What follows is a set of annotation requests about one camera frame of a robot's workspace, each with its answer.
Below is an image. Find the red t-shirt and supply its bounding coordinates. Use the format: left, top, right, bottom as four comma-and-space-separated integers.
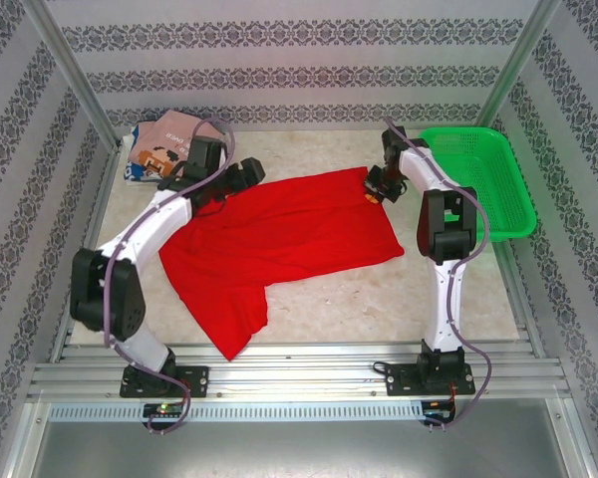
157, 166, 406, 360

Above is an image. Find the folded pink printed t-shirt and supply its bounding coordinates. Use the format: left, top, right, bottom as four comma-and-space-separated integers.
132, 110, 230, 178

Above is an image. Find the green plastic basket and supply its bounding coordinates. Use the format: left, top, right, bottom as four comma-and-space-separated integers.
418, 126, 538, 244

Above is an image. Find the folded white blue t-shirt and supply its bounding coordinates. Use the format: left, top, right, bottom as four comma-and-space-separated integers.
122, 123, 163, 186

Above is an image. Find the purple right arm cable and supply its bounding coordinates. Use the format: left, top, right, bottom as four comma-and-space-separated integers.
383, 117, 494, 433

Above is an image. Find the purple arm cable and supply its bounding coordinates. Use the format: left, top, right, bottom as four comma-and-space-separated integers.
102, 117, 238, 434
383, 117, 494, 433

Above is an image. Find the aluminium table side rail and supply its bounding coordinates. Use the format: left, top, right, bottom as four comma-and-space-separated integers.
49, 143, 124, 362
492, 238, 547, 359

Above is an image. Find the aluminium frame post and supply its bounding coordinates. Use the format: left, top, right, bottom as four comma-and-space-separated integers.
19, 0, 124, 150
467, 0, 564, 145

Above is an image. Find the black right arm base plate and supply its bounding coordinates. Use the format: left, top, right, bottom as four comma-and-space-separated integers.
384, 362, 475, 398

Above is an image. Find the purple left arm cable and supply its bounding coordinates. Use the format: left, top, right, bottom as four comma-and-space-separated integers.
102, 117, 238, 434

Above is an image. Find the aluminium mounting rail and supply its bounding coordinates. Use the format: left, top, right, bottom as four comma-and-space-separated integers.
27, 343, 574, 399

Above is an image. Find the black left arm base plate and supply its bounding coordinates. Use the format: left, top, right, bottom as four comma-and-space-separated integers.
121, 365, 210, 399

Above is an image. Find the white slotted cable duct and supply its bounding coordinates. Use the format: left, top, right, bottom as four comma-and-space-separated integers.
47, 400, 459, 423

